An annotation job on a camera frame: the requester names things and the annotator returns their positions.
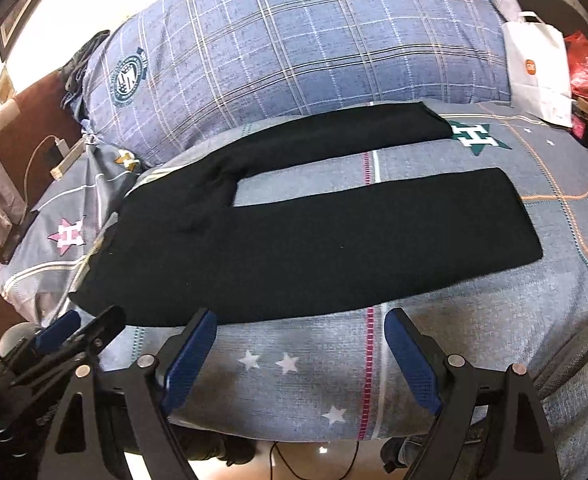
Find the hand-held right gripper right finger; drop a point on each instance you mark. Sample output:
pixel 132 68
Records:
pixel 413 360

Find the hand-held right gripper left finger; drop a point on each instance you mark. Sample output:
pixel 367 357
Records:
pixel 194 355

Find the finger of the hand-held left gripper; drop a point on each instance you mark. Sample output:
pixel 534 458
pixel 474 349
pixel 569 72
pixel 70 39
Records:
pixel 56 332
pixel 99 325

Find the black pants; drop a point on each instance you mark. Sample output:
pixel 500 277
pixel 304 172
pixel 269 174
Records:
pixel 299 260

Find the grey star-print bed sheet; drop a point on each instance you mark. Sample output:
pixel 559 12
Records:
pixel 473 335

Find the grey star-print pillow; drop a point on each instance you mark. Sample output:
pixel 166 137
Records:
pixel 49 260

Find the beige power strip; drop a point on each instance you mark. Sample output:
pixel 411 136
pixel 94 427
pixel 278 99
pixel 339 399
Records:
pixel 68 167

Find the white charger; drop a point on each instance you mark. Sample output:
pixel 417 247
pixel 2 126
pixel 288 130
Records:
pixel 60 146

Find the brown wooden headboard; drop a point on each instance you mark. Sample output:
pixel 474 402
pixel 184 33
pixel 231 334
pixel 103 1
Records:
pixel 39 110

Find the dark cloth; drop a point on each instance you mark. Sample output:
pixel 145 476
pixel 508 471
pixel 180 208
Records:
pixel 81 67

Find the small pink box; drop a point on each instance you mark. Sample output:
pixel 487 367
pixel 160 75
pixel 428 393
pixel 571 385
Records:
pixel 581 125

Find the white paper bag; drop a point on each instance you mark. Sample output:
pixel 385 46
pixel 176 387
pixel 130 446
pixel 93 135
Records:
pixel 538 75

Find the blue plaid quilt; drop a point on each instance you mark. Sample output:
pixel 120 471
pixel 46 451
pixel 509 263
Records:
pixel 299 45

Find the black chair back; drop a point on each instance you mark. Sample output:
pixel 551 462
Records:
pixel 548 0

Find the small wall plate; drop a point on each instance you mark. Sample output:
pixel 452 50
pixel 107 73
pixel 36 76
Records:
pixel 5 86

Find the framed wall picture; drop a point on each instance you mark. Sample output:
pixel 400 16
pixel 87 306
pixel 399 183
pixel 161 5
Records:
pixel 6 32

